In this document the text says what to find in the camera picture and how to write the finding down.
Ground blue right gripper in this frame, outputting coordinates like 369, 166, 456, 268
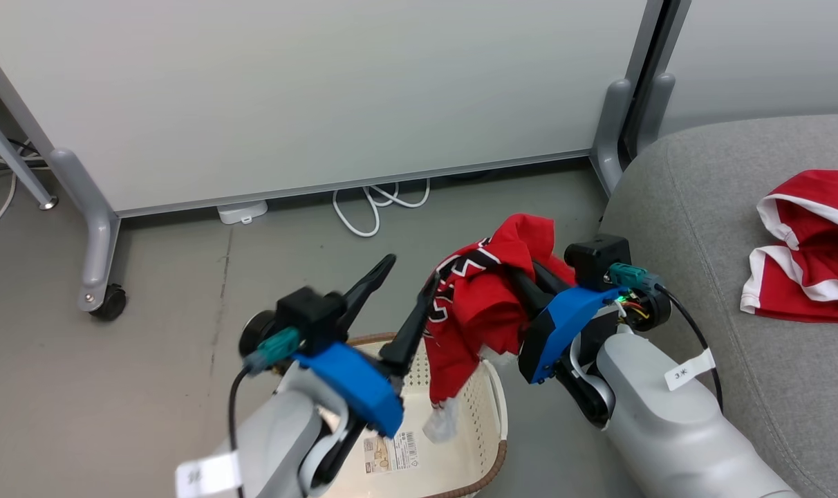
505, 261, 624, 385

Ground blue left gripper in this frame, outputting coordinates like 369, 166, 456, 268
295, 254, 439, 438

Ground red jersey with black print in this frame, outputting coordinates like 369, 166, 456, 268
422, 213, 575, 409

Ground red garment with white trim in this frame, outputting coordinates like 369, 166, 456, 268
741, 169, 838, 324

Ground grey fabric sofa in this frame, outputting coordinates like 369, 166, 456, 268
599, 113, 838, 498

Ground small white cloth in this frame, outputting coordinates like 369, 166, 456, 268
422, 401, 461, 443

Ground cream plastic laundry basket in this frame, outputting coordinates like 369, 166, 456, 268
274, 333, 510, 498

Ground white power adapter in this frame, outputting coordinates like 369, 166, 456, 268
217, 200, 269, 225

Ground large white partition panel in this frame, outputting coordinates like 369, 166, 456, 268
0, 0, 669, 219

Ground black caster wheel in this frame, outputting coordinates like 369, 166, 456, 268
91, 284, 127, 322

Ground grey partition foot with caster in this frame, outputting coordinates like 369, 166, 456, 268
48, 147, 121, 313

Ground narrow white partition panel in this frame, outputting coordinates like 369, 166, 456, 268
658, 0, 838, 139

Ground grey metal table leg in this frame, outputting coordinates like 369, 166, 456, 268
0, 100, 59, 210

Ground teal right camera connector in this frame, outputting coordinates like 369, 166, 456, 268
609, 263, 662, 293

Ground teal camera connector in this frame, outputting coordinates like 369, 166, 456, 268
609, 263, 662, 293
245, 329, 301, 374

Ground looped white power cable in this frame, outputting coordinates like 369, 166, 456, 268
333, 178, 431, 238

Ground teal left camera connector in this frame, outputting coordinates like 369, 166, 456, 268
245, 329, 301, 374

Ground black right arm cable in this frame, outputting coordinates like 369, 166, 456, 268
658, 282, 725, 412

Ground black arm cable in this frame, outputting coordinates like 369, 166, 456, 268
227, 367, 252, 498
658, 282, 725, 412

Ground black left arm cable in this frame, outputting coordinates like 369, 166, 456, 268
227, 367, 252, 498

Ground black floor cable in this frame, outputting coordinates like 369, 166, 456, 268
0, 138, 46, 175

